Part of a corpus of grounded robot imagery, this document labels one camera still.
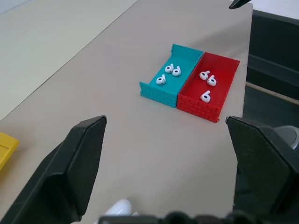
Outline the yellow tray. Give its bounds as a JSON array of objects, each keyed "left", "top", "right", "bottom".
[{"left": 0, "top": 132, "right": 20, "bottom": 171}]

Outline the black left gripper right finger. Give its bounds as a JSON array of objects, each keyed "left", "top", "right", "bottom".
[{"left": 225, "top": 115, "right": 299, "bottom": 215}]

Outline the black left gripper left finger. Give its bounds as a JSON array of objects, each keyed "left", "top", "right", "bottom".
[{"left": 0, "top": 115, "right": 107, "bottom": 224}]

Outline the white plastic earbud case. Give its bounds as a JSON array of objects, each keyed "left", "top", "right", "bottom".
[{"left": 104, "top": 198, "right": 140, "bottom": 217}]

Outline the teal brick-pattern tray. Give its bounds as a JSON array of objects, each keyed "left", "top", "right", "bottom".
[{"left": 139, "top": 43, "right": 204, "bottom": 109}]

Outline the red brick-pattern tray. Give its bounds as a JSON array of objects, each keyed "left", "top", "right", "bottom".
[{"left": 176, "top": 51, "right": 241, "bottom": 123}]

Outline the grey round stool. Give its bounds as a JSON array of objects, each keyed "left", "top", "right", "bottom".
[{"left": 271, "top": 125, "right": 299, "bottom": 161}]

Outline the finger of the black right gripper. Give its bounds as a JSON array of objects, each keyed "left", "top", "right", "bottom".
[{"left": 228, "top": 0, "right": 250, "bottom": 10}]

